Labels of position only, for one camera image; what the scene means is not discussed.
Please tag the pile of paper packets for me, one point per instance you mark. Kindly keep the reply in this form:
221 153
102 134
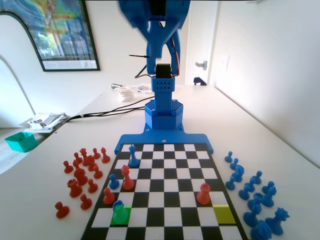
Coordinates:
48 121

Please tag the blue printed part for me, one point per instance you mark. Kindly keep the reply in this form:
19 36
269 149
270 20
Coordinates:
199 81

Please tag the blue base plate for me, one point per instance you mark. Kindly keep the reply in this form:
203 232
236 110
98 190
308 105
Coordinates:
140 138

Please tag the silver metal cylinder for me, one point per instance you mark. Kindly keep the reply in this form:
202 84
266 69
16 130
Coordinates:
115 86

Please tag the black zip tie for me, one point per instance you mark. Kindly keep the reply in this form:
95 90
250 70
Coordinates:
138 56

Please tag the white printed leaflet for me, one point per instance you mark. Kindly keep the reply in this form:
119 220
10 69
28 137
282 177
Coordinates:
142 89

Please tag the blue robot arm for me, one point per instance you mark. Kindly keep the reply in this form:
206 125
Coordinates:
163 95

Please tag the black framed map poster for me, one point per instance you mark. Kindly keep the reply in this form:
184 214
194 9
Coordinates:
65 32

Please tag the blue king chess piece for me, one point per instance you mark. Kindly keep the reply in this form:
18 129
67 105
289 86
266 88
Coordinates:
134 160

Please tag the teal plastic box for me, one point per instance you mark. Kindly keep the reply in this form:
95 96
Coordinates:
21 143

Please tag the red queen chess piece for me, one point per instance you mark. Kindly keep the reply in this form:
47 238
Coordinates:
84 156

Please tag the red pawn chess piece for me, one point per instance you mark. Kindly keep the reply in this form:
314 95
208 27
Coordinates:
97 173
108 198
61 212
96 154
92 187
78 158
76 164
85 203
68 168

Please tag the white light switch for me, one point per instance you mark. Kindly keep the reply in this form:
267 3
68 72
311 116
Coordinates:
224 63

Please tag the black and white chessboard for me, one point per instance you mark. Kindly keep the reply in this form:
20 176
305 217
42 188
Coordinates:
162 175

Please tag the red bishop chess piece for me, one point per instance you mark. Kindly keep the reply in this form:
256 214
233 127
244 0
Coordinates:
105 157

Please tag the white door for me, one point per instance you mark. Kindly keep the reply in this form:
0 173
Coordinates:
200 37

